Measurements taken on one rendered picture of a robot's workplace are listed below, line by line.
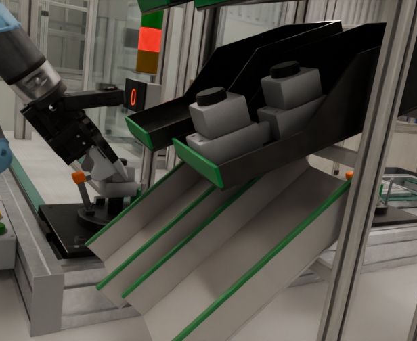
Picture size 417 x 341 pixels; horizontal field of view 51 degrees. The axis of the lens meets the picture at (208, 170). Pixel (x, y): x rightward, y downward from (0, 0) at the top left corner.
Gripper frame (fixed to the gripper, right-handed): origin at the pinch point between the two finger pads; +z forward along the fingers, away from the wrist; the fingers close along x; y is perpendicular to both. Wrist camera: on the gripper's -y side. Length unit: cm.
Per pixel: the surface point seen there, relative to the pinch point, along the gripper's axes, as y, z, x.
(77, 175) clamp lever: 6.9, -5.1, 1.0
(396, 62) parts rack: -18, -16, 53
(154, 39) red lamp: -25.7, -11.8, -16.5
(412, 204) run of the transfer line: -74, 87, -9
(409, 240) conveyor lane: -46, 61, 16
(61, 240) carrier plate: 16.3, -0.2, 7.0
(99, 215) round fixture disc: 8.8, 3.8, 1.3
